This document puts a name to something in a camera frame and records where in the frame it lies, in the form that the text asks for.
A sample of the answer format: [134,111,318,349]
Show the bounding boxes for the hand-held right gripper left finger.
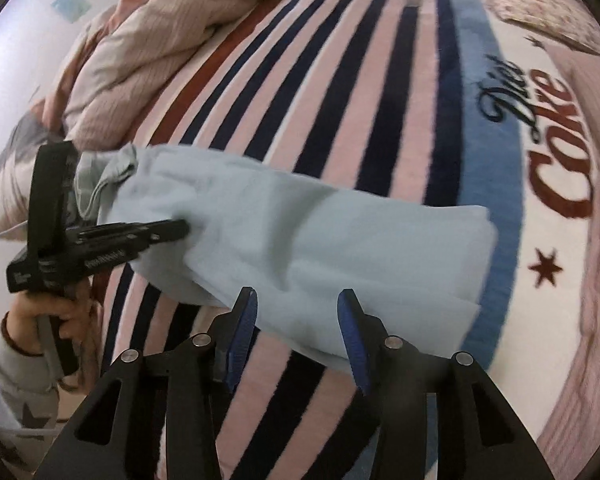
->
[32,286,258,480]

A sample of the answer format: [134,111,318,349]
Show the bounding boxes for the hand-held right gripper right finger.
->
[336,289,556,480]

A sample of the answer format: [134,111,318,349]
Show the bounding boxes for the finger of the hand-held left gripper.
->
[75,219,190,253]

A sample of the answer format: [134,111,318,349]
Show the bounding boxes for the light blue pants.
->
[75,144,499,376]

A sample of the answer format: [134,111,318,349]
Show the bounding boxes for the person's left forearm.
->
[0,332,63,468]

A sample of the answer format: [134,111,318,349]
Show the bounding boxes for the person's left hand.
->
[1,280,101,393]

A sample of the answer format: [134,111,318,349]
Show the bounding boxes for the pink and grey duvet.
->
[0,0,326,233]

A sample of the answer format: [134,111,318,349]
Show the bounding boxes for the striped printed blanket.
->
[92,0,600,480]

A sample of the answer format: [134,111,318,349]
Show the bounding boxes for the floral pillow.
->
[485,0,600,57]

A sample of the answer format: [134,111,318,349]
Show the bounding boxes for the white cable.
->
[0,224,31,247]

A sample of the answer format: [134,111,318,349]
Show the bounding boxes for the light blue wall poster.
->
[50,0,93,23]

